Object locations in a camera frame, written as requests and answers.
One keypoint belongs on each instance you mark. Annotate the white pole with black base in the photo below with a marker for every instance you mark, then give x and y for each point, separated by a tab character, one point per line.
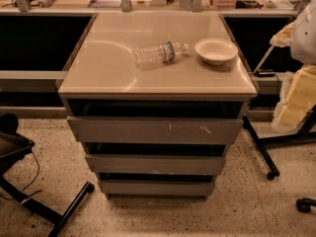
262	61

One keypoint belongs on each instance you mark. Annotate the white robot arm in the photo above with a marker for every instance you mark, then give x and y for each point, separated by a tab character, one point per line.
303	38

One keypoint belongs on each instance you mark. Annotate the black caster wheel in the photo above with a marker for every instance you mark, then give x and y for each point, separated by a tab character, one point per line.
304	204

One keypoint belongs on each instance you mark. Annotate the black stand left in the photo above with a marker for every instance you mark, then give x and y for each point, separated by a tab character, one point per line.
14	147

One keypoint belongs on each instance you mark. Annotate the grey bottom drawer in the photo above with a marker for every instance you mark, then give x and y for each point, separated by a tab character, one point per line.
157	189

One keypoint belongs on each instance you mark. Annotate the black stand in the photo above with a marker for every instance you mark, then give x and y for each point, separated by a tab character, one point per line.
303	135
14	147

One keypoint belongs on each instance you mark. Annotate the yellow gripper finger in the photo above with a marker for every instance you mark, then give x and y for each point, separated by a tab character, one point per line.
283	37
297	97

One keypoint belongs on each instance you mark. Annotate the grey drawer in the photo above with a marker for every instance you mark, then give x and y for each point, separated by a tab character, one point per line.
137	164
157	189
156	130

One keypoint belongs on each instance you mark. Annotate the grey three-drawer cabinet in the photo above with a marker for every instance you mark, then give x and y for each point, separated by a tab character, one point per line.
104	82

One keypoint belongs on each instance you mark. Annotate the black stand right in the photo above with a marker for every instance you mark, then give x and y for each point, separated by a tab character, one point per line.
303	135

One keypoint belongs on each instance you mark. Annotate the grey top drawer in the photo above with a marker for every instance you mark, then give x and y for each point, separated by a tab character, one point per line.
156	130

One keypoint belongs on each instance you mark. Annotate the white bowl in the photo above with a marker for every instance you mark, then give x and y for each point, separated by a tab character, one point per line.
215	51

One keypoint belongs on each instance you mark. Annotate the clear plastic water bottle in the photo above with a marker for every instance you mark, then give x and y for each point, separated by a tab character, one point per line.
160	53

